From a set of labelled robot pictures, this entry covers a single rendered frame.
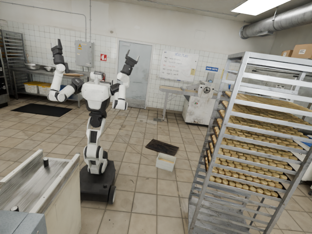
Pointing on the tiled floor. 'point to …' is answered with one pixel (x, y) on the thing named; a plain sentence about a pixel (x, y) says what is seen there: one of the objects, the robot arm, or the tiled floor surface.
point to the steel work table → (49, 76)
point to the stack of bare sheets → (162, 147)
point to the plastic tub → (165, 162)
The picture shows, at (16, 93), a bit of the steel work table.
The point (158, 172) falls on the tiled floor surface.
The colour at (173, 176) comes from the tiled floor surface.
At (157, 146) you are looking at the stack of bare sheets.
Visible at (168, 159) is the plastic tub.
